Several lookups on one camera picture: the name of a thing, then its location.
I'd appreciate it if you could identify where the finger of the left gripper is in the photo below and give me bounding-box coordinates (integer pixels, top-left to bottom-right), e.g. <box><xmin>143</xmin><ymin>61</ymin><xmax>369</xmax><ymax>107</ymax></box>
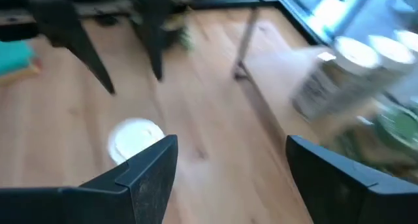
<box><xmin>27</xmin><ymin>0</ymin><xmax>116</xmax><ymax>95</ymax></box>
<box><xmin>130</xmin><ymin>0</ymin><xmax>172</xmax><ymax>81</ymax></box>

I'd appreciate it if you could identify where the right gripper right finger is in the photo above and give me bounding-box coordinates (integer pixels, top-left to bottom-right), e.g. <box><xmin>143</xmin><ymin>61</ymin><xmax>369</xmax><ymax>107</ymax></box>
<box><xmin>285</xmin><ymin>135</ymin><xmax>418</xmax><ymax>224</ymax></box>

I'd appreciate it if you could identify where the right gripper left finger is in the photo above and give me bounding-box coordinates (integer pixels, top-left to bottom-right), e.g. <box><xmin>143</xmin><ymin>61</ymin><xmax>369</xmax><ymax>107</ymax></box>
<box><xmin>0</xmin><ymin>135</ymin><xmax>179</xmax><ymax>224</ymax></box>

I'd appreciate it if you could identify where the green-lidded herb jar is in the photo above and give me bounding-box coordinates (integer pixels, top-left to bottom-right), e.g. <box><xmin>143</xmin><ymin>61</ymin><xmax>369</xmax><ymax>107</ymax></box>
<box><xmin>323</xmin><ymin>103</ymin><xmax>418</xmax><ymax>185</ymax></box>

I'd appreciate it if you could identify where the white-lidded bagel seasoning jar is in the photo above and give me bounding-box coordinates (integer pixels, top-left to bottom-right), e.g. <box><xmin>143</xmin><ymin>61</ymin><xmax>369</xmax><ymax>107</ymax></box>
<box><xmin>367</xmin><ymin>34</ymin><xmax>417</xmax><ymax>88</ymax></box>

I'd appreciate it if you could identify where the potted succulent black pot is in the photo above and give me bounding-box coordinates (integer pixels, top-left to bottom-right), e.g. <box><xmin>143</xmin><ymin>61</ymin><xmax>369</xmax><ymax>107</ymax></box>
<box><xmin>161</xmin><ymin>11</ymin><xmax>195</xmax><ymax>54</ymax></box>

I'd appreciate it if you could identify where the green cloth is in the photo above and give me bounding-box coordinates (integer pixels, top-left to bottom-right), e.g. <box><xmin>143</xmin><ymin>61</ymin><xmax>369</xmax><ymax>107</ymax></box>
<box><xmin>0</xmin><ymin>39</ymin><xmax>42</xmax><ymax>86</ymax></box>

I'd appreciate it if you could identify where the black table frame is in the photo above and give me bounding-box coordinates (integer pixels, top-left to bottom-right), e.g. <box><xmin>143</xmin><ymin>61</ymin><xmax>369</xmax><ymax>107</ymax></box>
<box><xmin>0</xmin><ymin>0</ymin><xmax>327</xmax><ymax>45</ymax></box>

